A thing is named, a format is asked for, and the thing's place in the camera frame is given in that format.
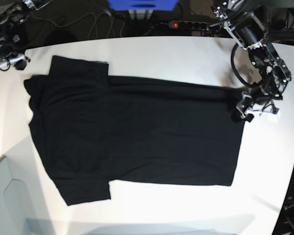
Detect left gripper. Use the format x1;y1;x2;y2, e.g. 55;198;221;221
231;91;277;122

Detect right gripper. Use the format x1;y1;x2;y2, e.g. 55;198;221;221
0;53;31;71

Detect black T-shirt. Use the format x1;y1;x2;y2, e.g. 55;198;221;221
24;56;244;206

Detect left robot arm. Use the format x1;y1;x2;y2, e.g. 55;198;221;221
211;0;292;122

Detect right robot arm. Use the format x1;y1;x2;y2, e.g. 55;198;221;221
0;0;52;71

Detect black power strip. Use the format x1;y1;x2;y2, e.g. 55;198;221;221
164;21;209;31

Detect blue plastic bin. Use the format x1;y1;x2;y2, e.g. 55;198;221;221
108;0;178;11

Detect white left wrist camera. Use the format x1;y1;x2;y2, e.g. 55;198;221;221
259;109;280;118

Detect grey cables behind table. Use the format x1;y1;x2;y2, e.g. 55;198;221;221
26;7;128;40

